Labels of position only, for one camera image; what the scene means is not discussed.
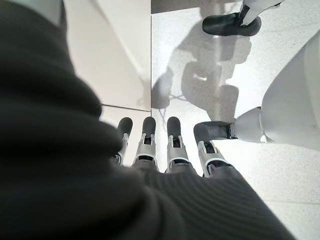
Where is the black robot left foot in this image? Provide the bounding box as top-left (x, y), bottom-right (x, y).
top-left (193, 120), bottom-right (238, 141)

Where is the black robot foot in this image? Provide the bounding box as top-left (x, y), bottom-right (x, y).
top-left (193, 120), bottom-right (238, 141)
top-left (201, 13), bottom-right (263, 37)

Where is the silver robot right leg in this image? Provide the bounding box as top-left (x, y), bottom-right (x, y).
top-left (239, 0), bottom-right (284, 26)

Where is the silver robot leg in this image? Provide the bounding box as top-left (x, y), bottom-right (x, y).
top-left (239, 0), bottom-right (284, 26)
top-left (234, 31), bottom-right (320, 146)

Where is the black robot right foot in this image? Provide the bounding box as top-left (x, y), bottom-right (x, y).
top-left (201, 13), bottom-right (263, 37)

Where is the silver robot left leg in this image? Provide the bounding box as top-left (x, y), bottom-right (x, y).
top-left (234, 31), bottom-right (320, 146)

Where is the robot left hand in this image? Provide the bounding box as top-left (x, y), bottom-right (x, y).
top-left (0, 0), bottom-right (298, 240)

